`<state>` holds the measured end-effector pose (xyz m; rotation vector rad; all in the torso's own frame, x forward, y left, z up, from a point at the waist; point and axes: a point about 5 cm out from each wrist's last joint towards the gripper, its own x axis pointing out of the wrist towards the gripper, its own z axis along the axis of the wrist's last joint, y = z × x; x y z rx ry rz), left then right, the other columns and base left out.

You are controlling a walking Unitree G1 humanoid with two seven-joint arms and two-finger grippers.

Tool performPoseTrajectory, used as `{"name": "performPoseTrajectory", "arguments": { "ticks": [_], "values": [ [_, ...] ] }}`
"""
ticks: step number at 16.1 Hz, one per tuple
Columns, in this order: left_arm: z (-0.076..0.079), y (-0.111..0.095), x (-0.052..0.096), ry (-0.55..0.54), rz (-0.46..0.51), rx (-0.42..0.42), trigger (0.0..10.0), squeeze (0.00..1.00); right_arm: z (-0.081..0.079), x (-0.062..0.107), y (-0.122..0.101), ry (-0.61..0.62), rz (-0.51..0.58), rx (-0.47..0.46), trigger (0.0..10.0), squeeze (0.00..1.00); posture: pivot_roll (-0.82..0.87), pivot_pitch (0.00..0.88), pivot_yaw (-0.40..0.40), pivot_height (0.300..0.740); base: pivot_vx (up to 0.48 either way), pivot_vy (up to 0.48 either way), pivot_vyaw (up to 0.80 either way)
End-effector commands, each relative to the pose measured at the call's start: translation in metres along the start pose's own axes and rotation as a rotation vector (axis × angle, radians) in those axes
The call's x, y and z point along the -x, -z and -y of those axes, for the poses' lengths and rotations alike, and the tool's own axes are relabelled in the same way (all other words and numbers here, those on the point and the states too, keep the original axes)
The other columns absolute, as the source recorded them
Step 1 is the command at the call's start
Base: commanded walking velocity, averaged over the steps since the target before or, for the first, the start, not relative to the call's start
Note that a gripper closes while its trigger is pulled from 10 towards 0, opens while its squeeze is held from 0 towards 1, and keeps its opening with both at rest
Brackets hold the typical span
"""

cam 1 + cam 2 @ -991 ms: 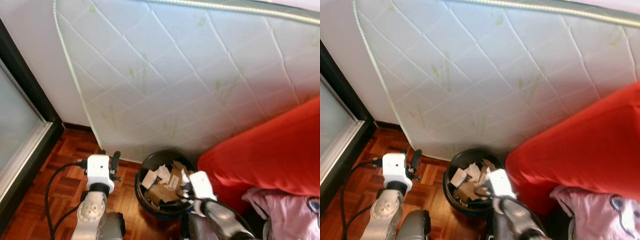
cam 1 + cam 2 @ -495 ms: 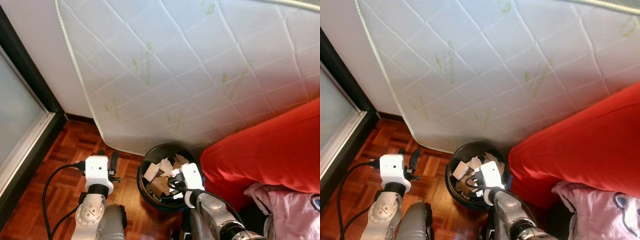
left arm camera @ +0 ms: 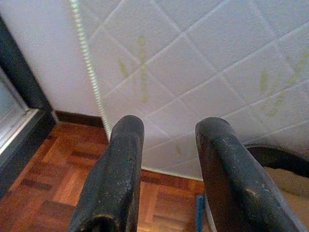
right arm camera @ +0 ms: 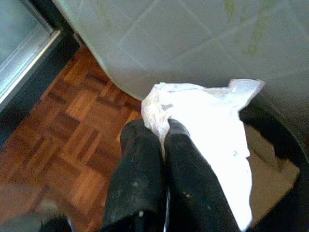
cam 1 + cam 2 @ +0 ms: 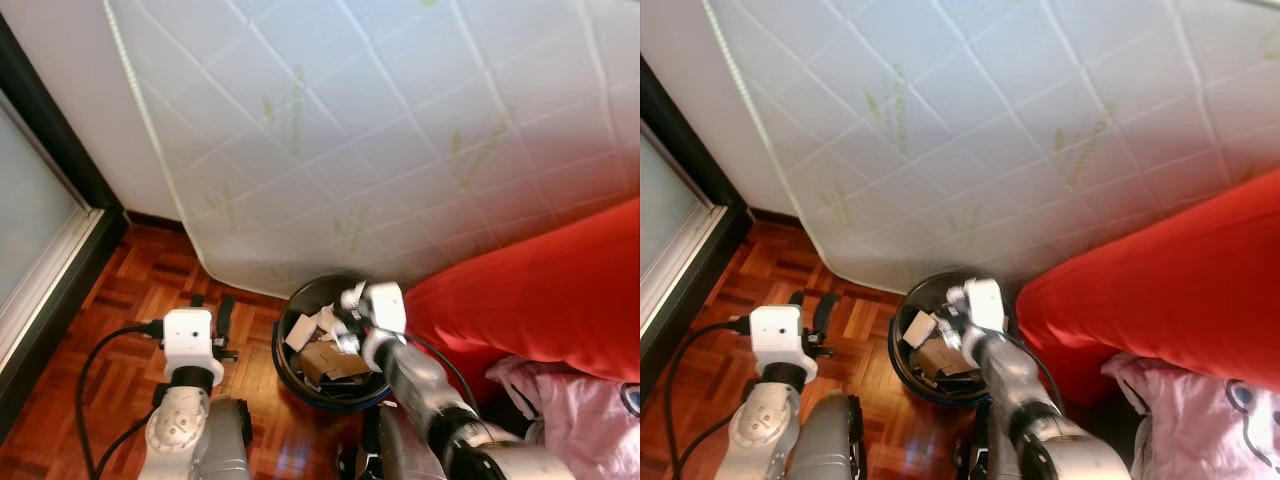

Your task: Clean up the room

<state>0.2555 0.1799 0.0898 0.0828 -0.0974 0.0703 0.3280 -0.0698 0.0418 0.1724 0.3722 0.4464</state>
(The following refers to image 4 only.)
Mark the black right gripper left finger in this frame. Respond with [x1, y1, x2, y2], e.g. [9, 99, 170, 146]
[101, 119, 168, 232]

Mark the black round bin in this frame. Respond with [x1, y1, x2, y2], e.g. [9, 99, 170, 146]
[238, 105, 309, 232]

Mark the glass door with metal frame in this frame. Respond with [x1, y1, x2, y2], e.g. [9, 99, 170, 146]
[0, 0, 82, 148]

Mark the white quilted mattress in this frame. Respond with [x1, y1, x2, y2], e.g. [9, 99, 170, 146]
[53, 0, 309, 107]

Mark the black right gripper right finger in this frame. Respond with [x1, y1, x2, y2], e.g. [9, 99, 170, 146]
[164, 118, 242, 232]

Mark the white wrapper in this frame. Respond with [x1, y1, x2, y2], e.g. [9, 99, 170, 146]
[141, 78, 266, 232]

